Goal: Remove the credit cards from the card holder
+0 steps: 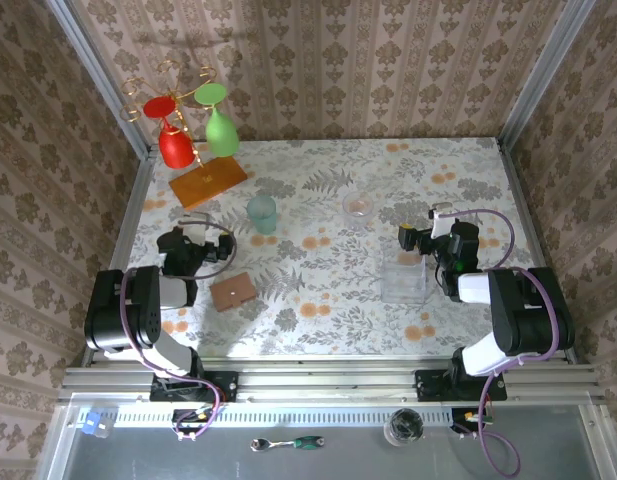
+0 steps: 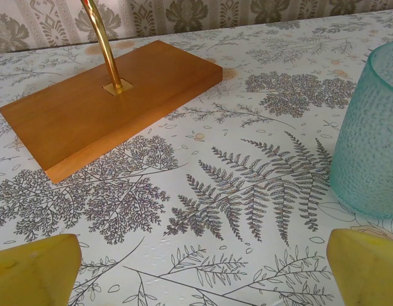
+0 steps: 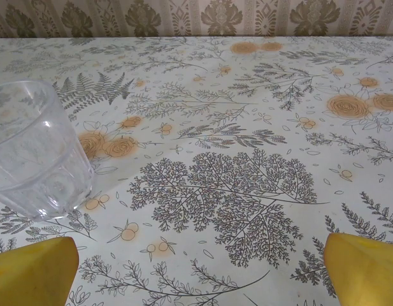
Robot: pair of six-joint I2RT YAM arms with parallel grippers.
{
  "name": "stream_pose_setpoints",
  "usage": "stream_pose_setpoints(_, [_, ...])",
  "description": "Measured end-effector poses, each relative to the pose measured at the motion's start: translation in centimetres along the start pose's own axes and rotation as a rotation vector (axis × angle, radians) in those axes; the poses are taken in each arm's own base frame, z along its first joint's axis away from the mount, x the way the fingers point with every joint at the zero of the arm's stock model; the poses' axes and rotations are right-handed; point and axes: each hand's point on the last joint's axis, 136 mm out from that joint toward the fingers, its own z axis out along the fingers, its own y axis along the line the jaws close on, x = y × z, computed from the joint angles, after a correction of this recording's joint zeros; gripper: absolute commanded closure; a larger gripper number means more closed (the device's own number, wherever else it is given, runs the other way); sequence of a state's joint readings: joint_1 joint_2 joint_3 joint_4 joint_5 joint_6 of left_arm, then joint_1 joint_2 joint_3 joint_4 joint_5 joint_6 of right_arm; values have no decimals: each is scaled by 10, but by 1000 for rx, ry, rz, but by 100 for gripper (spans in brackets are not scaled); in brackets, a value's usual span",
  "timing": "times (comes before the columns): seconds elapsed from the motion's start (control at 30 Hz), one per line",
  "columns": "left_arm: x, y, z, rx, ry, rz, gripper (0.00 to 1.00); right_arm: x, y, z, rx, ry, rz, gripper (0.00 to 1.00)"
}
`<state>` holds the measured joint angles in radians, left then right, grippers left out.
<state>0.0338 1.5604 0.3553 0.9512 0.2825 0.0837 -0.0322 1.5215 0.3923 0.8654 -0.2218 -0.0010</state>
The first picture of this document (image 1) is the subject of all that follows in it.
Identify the clear acrylic box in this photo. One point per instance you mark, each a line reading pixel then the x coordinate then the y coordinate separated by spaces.
pixel 403 282

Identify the brown leather card holder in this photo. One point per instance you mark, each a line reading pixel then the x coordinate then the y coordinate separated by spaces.
pixel 238 300

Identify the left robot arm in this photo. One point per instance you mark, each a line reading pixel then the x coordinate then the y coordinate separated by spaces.
pixel 108 310

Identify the frosted teal cup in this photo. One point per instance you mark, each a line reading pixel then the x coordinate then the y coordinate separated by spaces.
pixel 262 220

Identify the red wine glass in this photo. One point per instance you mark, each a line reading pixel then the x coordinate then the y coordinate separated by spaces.
pixel 177 147

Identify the green wine glass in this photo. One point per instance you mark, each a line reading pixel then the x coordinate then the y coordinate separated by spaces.
pixel 222 135

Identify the floral fern tablecloth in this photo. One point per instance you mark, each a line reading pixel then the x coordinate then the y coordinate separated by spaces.
pixel 338 330

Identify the black wiring connector block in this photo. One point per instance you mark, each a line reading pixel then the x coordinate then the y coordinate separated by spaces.
pixel 188 422

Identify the clear jar with black parts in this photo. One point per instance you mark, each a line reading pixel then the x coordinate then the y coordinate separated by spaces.
pixel 403 427

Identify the small clear plastic piece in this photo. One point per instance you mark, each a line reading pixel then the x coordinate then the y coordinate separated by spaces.
pixel 105 429

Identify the blue plastic connector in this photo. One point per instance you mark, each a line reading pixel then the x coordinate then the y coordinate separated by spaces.
pixel 91 422

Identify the grey metal shelf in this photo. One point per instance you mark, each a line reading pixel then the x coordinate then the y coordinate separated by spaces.
pixel 138 460

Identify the aluminium side rail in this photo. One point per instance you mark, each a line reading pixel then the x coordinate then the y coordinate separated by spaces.
pixel 134 200
pixel 521 200

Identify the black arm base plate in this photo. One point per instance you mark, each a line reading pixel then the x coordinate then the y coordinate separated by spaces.
pixel 228 387
pixel 428 387

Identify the aluminium cross rail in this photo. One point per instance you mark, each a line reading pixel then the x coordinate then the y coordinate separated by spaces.
pixel 328 382

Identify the aluminium frame post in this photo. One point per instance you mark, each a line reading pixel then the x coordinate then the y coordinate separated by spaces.
pixel 543 75
pixel 101 75

